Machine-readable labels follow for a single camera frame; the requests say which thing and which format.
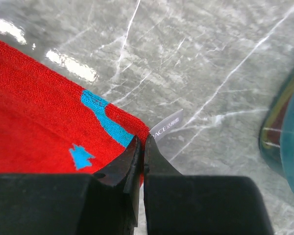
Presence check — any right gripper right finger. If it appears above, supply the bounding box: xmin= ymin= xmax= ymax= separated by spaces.
xmin=144 ymin=136 xmax=274 ymax=235

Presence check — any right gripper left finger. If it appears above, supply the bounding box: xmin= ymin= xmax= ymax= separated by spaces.
xmin=0 ymin=137 xmax=141 ymax=235

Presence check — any red blue patterned cloth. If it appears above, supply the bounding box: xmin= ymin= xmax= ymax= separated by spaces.
xmin=0 ymin=40 xmax=151 ymax=174

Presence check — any blue translucent plastic tub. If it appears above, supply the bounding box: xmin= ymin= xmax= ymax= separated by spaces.
xmin=259 ymin=68 xmax=294 ymax=194

